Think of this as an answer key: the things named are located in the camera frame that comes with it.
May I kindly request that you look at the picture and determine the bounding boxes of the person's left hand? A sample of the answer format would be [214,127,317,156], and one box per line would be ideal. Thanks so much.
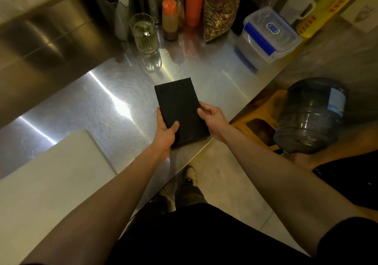
[151,107,180,156]

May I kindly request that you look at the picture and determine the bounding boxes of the person's right hand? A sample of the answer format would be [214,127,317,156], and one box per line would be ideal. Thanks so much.
[197,102,234,143]

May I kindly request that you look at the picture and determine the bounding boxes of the black cloth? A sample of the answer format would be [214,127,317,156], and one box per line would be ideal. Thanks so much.
[154,78,211,149]

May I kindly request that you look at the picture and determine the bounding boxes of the person's right forearm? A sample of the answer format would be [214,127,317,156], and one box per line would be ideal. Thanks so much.
[220,126,368,258]

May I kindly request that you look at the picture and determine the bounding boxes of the person's left forearm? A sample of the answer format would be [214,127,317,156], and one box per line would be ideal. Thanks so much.
[20,147,172,265]

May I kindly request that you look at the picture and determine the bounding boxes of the person's beige shoe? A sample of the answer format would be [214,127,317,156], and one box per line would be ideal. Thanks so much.
[183,166,198,186]

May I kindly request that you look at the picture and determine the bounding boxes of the yellow plastic stool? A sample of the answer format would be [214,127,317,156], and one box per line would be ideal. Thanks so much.
[230,89,289,152]

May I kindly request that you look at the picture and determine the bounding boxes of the person's grey trouser leg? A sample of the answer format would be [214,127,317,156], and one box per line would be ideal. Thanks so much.
[174,183,208,210]

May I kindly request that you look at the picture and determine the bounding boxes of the person's dark shoe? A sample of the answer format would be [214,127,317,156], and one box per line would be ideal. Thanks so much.
[152,189,172,213]

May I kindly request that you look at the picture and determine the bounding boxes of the drinking glass with herbs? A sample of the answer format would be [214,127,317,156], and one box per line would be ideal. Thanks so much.
[129,13,158,54]

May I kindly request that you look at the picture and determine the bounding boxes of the orange cap brown sauce bottle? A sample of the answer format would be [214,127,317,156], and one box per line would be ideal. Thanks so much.
[161,0,179,42]

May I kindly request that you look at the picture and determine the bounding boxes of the clear container with blue clips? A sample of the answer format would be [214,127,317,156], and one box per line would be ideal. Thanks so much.
[240,6,302,64]

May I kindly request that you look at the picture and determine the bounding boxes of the large blue water jug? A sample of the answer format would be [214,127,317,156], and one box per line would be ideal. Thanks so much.
[273,77,348,155]

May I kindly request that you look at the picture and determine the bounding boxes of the clear bag of dried chilies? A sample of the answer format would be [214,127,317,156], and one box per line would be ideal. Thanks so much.
[203,0,242,43]

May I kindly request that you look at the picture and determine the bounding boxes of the tall orange squeeze bottle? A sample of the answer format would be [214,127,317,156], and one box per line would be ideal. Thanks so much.
[185,0,207,27]

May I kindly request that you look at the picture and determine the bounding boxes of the person's black shirt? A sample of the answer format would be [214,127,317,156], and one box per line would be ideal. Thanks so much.
[106,202,378,265]

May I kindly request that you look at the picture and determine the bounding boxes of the tall steel utensil holder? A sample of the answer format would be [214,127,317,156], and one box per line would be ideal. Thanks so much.
[99,0,132,42]

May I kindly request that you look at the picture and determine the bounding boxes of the round steel utensil holder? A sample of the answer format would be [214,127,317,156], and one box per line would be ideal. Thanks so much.
[135,0,173,24]

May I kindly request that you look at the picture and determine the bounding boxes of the white cutting board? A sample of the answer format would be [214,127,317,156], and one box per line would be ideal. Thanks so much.
[0,130,117,265]

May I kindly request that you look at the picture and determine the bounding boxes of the yellow cardboard box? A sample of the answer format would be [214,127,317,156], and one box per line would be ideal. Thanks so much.
[296,0,373,38]

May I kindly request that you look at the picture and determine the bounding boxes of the white printed paper sheet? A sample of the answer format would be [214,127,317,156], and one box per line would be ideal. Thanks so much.
[340,0,378,34]

